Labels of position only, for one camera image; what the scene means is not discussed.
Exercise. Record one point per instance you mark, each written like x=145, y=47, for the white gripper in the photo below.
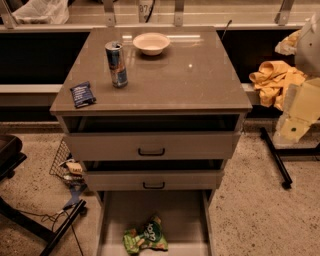
x=308, y=50

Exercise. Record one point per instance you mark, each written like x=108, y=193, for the green rice chip bag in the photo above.
x=149, y=236

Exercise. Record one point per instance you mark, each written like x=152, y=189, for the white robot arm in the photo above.
x=307, y=58

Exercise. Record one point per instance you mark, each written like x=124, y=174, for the top drawer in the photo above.
x=164, y=137

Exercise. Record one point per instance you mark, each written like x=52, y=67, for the drawer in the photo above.
x=154, y=175
x=182, y=217
x=164, y=137

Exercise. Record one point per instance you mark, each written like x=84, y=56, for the grey drawer cabinet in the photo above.
x=192, y=76

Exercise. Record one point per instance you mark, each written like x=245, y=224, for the middle drawer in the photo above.
x=154, y=175

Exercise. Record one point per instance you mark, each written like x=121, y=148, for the bottom drawer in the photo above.
x=182, y=217

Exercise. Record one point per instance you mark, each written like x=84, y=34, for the white plastic bag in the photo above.
x=43, y=12

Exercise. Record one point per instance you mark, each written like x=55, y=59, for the black stand leg right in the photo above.
x=277, y=155

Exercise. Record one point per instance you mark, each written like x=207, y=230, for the black stand leg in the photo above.
x=51, y=237
x=277, y=155

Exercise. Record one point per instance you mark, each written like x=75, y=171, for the yellow cloth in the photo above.
x=272, y=80

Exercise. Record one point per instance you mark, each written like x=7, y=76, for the white paper bowl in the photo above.
x=151, y=44

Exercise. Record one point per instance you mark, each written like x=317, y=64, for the blue energy drink can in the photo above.
x=116, y=63

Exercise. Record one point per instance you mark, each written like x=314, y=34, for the dark blue snack packet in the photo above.
x=82, y=95

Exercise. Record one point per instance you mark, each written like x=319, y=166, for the black chair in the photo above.
x=10, y=155

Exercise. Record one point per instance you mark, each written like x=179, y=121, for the black stand leg left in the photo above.
x=51, y=237

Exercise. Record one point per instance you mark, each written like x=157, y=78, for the wire mesh basket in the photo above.
x=59, y=168

